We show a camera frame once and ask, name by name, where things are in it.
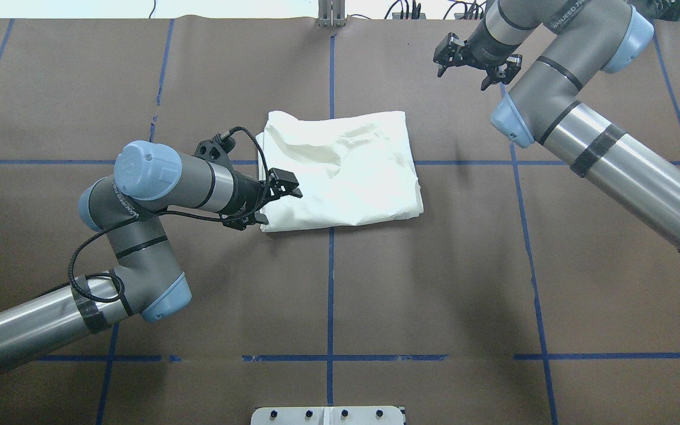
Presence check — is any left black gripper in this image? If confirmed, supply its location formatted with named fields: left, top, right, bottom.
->
left=221, top=168, right=303, bottom=231

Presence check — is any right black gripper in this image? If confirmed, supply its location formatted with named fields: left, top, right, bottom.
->
left=433, top=24, right=522, bottom=91

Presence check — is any white long-sleeve cat shirt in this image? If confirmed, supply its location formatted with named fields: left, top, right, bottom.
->
left=257, top=110, right=424, bottom=233

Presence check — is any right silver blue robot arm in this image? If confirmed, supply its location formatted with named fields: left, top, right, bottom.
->
left=432, top=1, right=680, bottom=254

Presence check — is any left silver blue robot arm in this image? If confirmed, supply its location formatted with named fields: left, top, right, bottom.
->
left=0, top=132, right=302, bottom=374

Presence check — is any aluminium frame post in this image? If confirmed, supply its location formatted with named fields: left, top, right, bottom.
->
left=318, top=0, right=347, bottom=28

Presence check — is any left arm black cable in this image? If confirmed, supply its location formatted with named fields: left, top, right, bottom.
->
left=67, top=126, right=270, bottom=304

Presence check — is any white pedestal column base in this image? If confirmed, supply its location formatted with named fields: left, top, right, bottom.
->
left=250, top=405, right=407, bottom=424

